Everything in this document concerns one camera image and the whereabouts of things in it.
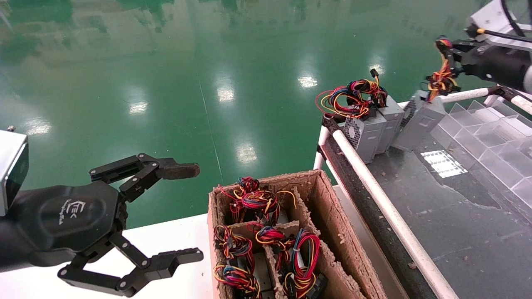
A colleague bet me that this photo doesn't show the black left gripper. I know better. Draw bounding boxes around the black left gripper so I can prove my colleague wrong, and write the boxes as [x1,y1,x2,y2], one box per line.
[6,153,204,298]

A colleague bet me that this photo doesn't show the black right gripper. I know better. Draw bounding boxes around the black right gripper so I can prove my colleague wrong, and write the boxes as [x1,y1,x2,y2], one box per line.
[435,37,532,93]

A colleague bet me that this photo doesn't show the grey power supply coloured wires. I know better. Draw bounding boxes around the grey power supply coloured wires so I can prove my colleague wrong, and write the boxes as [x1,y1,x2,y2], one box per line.
[393,37,461,152]

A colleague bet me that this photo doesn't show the black pipe joint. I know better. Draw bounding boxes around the black pipe joint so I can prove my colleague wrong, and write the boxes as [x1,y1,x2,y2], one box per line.
[486,84,518,100]
[322,115,345,134]

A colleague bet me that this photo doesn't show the clear acrylic divider tray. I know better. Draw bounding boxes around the clear acrylic divider tray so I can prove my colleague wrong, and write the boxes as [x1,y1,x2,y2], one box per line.
[430,100,532,209]

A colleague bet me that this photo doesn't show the grey power supply plain side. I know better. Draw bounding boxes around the grey power supply plain side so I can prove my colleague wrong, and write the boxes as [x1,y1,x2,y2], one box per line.
[347,69,406,155]

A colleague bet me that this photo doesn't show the grey power supply fan grille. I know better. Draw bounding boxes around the grey power supply fan grille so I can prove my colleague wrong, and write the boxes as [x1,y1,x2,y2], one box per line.
[315,85,389,164]

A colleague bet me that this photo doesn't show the white pipe leg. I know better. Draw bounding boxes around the white pipe leg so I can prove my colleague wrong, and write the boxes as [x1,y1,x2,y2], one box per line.
[313,126,331,171]

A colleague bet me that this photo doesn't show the brown cardboard divider box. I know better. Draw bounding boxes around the brown cardboard divider box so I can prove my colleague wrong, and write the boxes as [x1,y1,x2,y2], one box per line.
[207,169,389,299]

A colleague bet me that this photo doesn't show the black cable yellow ring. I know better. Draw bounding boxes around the black cable yellow ring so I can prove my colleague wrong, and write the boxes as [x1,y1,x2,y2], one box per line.
[465,27,532,43]

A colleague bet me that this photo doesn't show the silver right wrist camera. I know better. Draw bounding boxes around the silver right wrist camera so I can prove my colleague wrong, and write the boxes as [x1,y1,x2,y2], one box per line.
[469,0,532,46]

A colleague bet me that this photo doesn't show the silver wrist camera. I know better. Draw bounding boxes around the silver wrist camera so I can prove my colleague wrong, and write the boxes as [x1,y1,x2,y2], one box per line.
[469,0,532,46]
[0,130,29,217]

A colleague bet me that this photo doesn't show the short white pipe rail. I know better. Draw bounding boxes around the short white pipe rail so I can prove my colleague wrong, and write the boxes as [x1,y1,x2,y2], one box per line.
[484,95,532,116]

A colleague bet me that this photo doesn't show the wire bundle, box middle left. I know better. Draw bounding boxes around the wire bundle, box middle left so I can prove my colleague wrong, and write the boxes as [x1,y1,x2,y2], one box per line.
[214,224,255,272]

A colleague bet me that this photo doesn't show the wire bundle, box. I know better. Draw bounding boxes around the wire bundle, box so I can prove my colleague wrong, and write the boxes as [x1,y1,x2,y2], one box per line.
[214,265,262,299]
[279,230,330,299]
[218,176,298,228]
[214,224,255,272]

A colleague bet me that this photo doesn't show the wire bundle, box top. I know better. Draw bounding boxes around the wire bundle, box top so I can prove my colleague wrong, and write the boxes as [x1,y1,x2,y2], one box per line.
[218,176,298,228]

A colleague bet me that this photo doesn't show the wire bundle, box bottom left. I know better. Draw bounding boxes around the wire bundle, box bottom left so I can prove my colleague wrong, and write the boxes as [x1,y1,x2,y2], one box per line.
[214,265,262,299]

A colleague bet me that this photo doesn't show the power supply with coloured wires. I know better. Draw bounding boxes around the power supply with coloured wires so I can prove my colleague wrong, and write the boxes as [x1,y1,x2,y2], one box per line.
[254,226,288,250]

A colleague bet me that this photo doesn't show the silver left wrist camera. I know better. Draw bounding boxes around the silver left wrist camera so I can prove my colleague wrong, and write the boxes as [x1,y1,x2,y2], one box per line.
[0,130,29,217]

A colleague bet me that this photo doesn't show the wire bundle, box right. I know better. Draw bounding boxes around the wire bundle, box right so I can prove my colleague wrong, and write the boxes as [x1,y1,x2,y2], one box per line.
[279,230,330,299]

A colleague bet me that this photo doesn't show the long white pipe rail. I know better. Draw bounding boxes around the long white pipe rail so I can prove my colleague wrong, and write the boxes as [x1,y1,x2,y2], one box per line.
[332,130,460,299]

